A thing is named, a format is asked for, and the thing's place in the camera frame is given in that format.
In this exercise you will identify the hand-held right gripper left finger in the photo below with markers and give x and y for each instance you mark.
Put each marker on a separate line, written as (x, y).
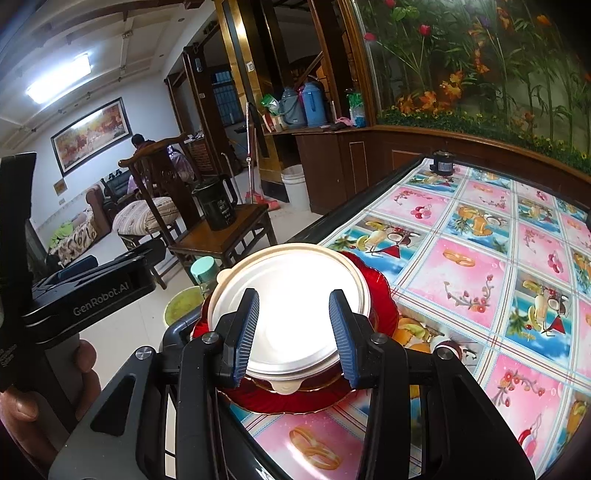
(247, 341)

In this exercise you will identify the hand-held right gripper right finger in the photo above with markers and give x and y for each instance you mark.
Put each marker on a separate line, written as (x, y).
(346, 341)

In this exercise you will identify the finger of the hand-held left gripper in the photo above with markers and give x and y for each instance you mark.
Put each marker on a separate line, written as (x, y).
(147, 256)

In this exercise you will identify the large white foam bowl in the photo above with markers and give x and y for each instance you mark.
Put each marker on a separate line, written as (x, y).
(291, 314)

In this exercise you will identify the red plate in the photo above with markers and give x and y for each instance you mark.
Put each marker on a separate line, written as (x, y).
(383, 295)

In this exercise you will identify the large beige bowl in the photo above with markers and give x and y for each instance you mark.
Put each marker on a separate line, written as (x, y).
(286, 386)

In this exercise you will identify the person's left hand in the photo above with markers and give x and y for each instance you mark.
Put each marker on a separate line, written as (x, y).
(21, 410)

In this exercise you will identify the cushioned wooden chair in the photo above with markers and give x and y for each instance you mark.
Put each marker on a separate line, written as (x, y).
(143, 214)

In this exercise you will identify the teal cap bottle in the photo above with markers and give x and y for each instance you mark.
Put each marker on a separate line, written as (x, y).
(203, 270)

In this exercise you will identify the white round bin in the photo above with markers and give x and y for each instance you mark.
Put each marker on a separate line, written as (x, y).
(182, 307)

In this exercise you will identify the patterned blanket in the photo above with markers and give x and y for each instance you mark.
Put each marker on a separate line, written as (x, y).
(76, 237)

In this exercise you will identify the brown sofa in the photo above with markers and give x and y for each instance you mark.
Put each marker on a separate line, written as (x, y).
(99, 203)

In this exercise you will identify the black pitcher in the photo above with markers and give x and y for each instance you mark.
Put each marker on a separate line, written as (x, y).
(214, 205)

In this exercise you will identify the red mop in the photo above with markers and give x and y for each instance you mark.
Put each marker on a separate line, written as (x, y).
(253, 161)

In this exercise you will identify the printed fruit tablecloth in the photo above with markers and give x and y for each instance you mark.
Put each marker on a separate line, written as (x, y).
(461, 258)

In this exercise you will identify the white bucket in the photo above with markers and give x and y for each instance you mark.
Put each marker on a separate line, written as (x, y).
(295, 189)

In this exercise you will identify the barred window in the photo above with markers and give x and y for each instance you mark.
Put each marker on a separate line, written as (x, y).
(222, 97)

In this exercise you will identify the wooden cabinet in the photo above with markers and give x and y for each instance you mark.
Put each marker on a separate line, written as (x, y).
(351, 161)

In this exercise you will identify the red white box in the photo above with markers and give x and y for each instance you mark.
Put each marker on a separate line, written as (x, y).
(272, 123)

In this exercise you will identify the green white bag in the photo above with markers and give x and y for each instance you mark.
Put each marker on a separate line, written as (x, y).
(270, 104)

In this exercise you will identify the ceiling light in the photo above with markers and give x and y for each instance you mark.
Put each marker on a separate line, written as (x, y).
(60, 78)

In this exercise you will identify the small black device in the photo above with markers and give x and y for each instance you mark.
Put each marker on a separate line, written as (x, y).
(442, 164)

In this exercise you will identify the grey-blue water jug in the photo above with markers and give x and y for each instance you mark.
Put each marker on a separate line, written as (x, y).
(291, 108)

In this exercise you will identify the pink cloth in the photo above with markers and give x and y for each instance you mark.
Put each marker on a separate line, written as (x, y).
(344, 122)

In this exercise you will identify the blue thermos flask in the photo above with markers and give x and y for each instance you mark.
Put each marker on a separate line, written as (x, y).
(311, 104)

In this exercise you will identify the green white packet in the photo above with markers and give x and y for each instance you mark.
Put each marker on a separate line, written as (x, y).
(356, 110)

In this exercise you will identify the artificial flower display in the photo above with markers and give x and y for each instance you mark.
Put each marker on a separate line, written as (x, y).
(461, 55)

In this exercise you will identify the framed wall painting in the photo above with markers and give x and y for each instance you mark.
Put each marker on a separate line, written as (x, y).
(90, 136)

